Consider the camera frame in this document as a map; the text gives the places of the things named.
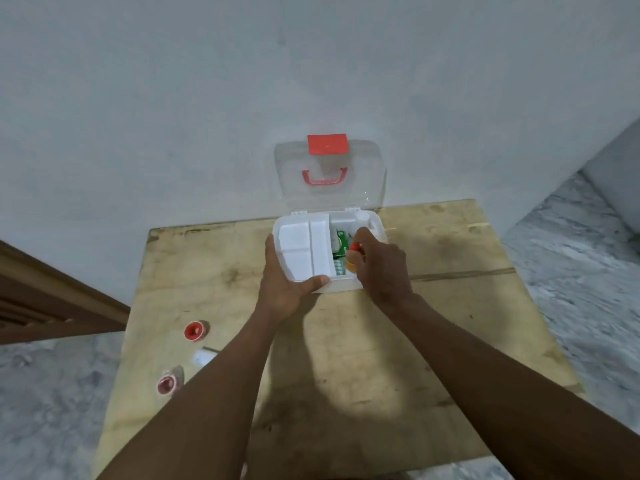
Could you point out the person's right hand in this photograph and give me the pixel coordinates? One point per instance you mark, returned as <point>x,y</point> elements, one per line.
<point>385,272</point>

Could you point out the person's left hand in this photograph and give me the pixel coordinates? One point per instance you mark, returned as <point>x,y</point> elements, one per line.
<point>277,294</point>

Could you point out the person's right thumb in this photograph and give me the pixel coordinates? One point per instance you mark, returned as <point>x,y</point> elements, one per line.
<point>361,263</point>

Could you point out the person's left thumb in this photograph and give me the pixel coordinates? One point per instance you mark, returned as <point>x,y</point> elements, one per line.
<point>312,283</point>

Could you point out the orange bottle with red cap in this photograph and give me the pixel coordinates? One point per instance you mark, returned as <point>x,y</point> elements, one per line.
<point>351,258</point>

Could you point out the white divided tray insert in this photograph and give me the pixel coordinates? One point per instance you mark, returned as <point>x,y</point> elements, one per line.
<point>300,244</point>

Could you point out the person's left forearm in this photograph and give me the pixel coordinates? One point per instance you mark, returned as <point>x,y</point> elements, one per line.
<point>210,394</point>

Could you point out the person's right forearm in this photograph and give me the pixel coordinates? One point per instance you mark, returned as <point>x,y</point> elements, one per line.
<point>500,394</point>

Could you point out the teal blister pack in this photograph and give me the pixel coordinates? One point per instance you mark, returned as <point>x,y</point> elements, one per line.
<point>340,267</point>

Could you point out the green medicine packet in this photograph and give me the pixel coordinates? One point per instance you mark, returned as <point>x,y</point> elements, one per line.
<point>342,243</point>

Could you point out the white box with clear lid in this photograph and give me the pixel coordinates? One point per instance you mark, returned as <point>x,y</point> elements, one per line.
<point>330,199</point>

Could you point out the red tape roll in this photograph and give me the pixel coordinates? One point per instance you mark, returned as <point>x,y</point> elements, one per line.
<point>194,331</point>

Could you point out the small white packet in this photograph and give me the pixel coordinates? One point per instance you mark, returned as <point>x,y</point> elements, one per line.
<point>204,357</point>

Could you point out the pink tape roll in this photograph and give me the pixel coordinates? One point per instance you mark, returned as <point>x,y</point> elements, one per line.
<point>167,383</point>

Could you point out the brown wooden door frame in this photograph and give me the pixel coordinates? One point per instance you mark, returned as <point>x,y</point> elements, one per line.
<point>55,304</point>

